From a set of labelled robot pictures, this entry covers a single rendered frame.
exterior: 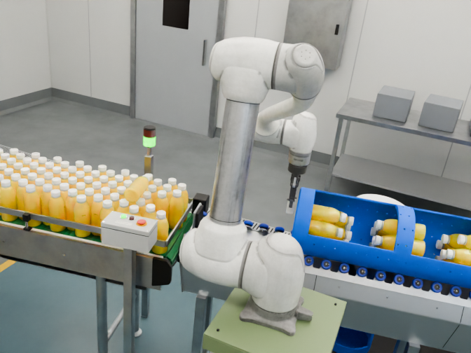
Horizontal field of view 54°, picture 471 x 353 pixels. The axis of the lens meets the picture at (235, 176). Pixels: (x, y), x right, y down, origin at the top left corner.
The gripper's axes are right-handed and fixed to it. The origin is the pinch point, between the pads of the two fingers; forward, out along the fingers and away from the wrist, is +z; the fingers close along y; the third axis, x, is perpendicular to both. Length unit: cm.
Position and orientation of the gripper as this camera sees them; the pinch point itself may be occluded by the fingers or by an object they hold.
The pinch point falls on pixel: (290, 206)
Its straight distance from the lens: 199.3
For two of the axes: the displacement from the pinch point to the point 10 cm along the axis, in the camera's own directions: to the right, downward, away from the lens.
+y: -2.1, 4.0, -8.9
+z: -1.0, 9.0, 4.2
